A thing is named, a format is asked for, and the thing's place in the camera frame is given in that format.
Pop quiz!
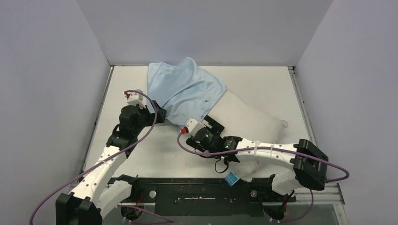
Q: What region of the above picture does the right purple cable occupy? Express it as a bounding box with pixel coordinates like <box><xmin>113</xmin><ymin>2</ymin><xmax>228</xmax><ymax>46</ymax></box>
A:
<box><xmin>177</xmin><ymin>130</ymin><xmax>351</xmax><ymax>183</ymax></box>

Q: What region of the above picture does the light blue pillowcase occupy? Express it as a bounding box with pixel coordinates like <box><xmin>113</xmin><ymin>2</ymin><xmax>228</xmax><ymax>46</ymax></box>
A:
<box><xmin>147</xmin><ymin>57</ymin><xmax>227</xmax><ymax>127</ymax></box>

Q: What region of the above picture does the black loop cable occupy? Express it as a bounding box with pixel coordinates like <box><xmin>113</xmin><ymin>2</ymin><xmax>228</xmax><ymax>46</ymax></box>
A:
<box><xmin>214</xmin><ymin>158</ymin><xmax>230</xmax><ymax>174</ymax></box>

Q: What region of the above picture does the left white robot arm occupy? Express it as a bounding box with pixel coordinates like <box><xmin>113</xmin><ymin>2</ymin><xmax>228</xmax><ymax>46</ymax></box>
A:
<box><xmin>55</xmin><ymin>100</ymin><xmax>167</xmax><ymax>225</ymax></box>

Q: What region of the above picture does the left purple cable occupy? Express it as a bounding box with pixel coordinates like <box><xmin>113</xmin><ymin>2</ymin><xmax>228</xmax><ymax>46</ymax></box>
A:
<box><xmin>29</xmin><ymin>90</ymin><xmax>159</xmax><ymax>225</ymax></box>

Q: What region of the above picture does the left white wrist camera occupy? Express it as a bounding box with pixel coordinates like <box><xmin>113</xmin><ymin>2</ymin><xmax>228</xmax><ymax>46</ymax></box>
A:
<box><xmin>124</xmin><ymin>90</ymin><xmax>146</xmax><ymax>109</ymax></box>

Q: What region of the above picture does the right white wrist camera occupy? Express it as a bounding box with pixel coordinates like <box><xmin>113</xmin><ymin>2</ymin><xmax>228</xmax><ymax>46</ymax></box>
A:
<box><xmin>181</xmin><ymin>117</ymin><xmax>206</xmax><ymax>136</ymax></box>

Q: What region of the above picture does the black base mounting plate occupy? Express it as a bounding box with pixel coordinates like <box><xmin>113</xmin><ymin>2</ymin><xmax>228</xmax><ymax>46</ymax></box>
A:
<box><xmin>122</xmin><ymin>178</ymin><xmax>296</xmax><ymax>217</ymax></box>

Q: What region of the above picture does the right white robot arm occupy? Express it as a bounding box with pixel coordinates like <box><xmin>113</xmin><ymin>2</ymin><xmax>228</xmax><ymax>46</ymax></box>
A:
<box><xmin>181</xmin><ymin>117</ymin><xmax>329</xmax><ymax>201</ymax></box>

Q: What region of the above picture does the purple cable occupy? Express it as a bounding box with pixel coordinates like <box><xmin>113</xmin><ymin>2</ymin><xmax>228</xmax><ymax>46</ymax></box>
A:
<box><xmin>29</xmin><ymin>90</ymin><xmax>159</xmax><ymax>225</ymax></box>
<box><xmin>177</xmin><ymin>130</ymin><xmax>351</xmax><ymax>183</ymax></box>

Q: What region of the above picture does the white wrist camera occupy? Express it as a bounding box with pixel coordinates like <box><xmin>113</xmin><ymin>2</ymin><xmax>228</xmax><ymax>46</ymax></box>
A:
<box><xmin>181</xmin><ymin>117</ymin><xmax>206</xmax><ymax>136</ymax></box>
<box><xmin>124</xmin><ymin>90</ymin><xmax>146</xmax><ymax>109</ymax></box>

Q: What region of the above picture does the blue white pillow label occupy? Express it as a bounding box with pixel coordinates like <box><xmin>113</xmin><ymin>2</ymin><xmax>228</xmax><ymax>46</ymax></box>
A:
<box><xmin>224</xmin><ymin>172</ymin><xmax>240</xmax><ymax>187</ymax></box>

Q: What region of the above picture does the white pillow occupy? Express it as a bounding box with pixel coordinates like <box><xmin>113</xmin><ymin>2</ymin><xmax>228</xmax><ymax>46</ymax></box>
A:
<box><xmin>207</xmin><ymin>90</ymin><xmax>289</xmax><ymax>182</ymax></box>

